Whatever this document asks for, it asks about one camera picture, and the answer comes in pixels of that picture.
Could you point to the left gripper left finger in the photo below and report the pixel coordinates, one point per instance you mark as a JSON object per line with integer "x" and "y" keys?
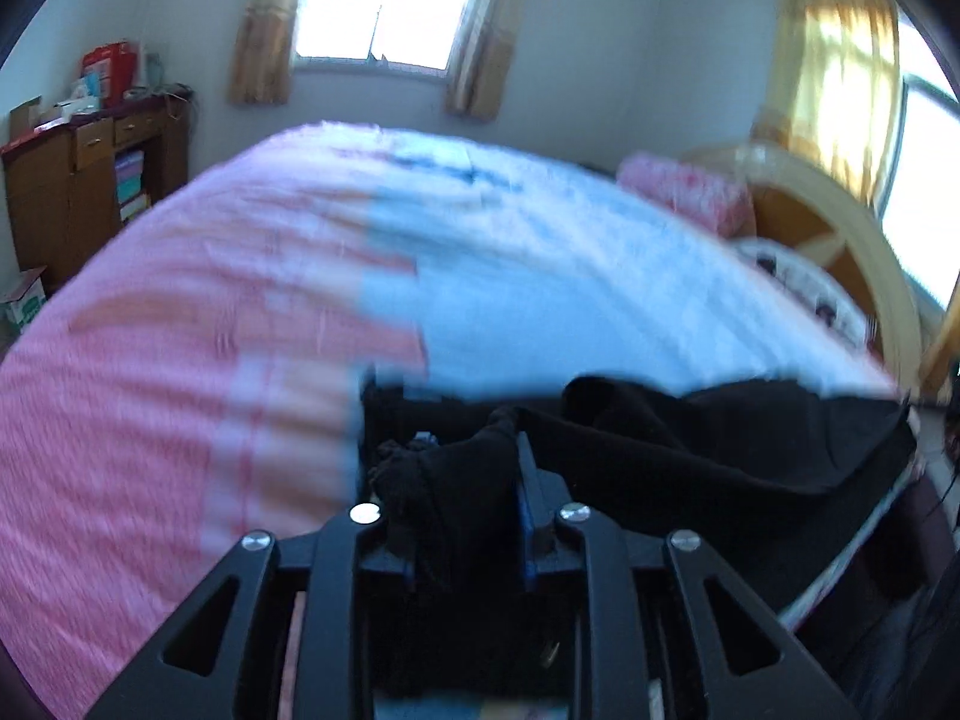
{"x": 222, "y": 652}

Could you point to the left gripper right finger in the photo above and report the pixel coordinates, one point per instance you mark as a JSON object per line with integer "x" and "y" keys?
{"x": 662, "y": 627}

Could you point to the black pants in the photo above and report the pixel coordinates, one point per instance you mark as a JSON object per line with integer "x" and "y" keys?
{"x": 777, "y": 479}

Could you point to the blue pink bed sheet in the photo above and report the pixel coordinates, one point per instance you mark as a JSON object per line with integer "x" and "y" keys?
{"x": 199, "y": 377}

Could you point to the white patterned pillow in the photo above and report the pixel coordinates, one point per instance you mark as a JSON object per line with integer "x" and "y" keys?
{"x": 812, "y": 287}

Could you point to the cardboard box on floor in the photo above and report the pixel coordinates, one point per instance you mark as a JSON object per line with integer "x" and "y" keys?
{"x": 22, "y": 299}

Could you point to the cream wooden headboard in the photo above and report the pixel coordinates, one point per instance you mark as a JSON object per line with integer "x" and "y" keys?
{"x": 799, "y": 206}

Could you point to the headboard window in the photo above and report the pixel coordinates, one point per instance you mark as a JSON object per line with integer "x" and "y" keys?
{"x": 918, "y": 209}

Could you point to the brown wooden desk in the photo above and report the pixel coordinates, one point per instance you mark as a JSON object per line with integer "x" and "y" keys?
{"x": 62, "y": 185}

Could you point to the cardboard box on desk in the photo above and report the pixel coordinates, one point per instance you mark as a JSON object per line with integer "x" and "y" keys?
{"x": 26, "y": 117}

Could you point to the headboard window curtain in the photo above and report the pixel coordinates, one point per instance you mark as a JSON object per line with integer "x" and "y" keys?
{"x": 833, "y": 93}

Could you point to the left yellow curtain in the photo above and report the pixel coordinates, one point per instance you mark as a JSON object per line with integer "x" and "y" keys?
{"x": 263, "y": 54}

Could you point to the yellow curtain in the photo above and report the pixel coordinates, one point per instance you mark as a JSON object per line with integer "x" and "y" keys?
{"x": 263, "y": 54}
{"x": 483, "y": 58}

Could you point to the red gift bag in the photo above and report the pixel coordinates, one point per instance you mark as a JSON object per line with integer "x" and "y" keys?
{"x": 110, "y": 71}

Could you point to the right yellow curtain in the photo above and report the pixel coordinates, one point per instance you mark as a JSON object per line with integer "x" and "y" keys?
{"x": 483, "y": 58}

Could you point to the side window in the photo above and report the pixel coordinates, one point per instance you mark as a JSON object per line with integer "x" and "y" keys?
{"x": 415, "y": 35}

